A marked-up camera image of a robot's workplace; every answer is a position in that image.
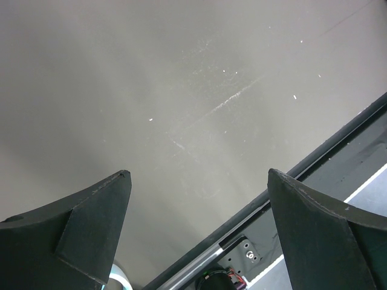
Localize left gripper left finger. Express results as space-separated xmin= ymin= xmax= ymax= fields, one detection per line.
xmin=1 ymin=170 xmax=132 ymax=289

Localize teal cat ear headphones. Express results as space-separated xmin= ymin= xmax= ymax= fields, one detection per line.
xmin=109 ymin=263 xmax=134 ymax=290

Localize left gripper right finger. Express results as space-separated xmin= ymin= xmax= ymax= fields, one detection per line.
xmin=267 ymin=168 xmax=387 ymax=290

